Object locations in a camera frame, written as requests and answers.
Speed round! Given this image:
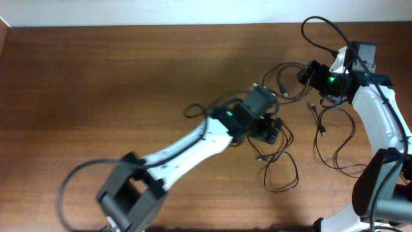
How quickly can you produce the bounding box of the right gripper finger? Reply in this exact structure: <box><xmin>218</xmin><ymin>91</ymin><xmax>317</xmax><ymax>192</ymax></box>
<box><xmin>297</xmin><ymin>60</ymin><xmax>321</xmax><ymax>85</ymax></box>
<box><xmin>319</xmin><ymin>95</ymin><xmax>348</xmax><ymax>105</ymax></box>

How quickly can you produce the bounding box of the black usb cable long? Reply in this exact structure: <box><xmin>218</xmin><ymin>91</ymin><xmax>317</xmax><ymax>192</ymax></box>
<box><xmin>308</xmin><ymin>104</ymin><xmax>366</xmax><ymax>179</ymax></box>

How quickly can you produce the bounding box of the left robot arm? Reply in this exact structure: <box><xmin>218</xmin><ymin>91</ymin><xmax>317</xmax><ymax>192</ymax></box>
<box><xmin>96</xmin><ymin>84</ymin><xmax>279</xmax><ymax>231</ymax></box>

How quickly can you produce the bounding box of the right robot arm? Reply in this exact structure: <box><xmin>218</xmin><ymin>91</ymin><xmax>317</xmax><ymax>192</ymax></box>
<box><xmin>297</xmin><ymin>41</ymin><xmax>411</xmax><ymax>231</ymax></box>

